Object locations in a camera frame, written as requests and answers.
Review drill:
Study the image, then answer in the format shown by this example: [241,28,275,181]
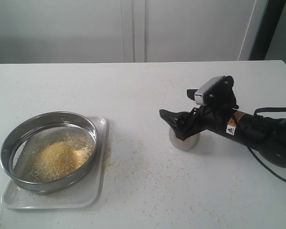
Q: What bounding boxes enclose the white rectangular plastic tray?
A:
[1,116,109,210]

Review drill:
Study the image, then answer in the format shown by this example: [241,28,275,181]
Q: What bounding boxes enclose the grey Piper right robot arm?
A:
[159,90,286,168]

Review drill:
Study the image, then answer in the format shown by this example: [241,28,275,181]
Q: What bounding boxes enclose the round stainless steel sieve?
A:
[0,111,100,193]

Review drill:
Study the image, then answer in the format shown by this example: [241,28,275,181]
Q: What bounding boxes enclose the stainless steel cup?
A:
[168,128,200,151]

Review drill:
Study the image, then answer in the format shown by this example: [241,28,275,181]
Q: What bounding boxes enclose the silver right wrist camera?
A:
[194,76,234,106]

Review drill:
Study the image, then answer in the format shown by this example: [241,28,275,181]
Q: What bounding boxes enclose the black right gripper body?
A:
[174,93,239,141]

